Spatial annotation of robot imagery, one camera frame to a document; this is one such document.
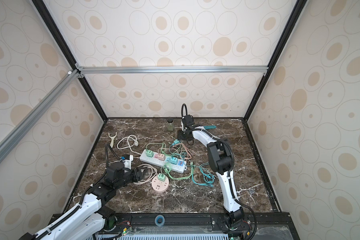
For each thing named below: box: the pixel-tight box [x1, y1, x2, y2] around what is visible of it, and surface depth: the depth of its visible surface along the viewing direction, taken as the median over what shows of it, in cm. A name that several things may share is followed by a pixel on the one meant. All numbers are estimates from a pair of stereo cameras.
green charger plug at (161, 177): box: [157, 173, 166, 182], surface depth 83 cm
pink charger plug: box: [157, 153, 166, 161], surface depth 92 cm
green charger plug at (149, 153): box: [145, 149, 154, 158], surface depth 94 cm
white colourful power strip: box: [139, 149, 187, 174], surface depth 94 cm
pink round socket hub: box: [151, 175, 170, 193], surface depth 85 cm
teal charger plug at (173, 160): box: [170, 155, 178, 165], surface depth 91 cm
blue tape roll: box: [154, 214, 165, 227], surface depth 75 cm
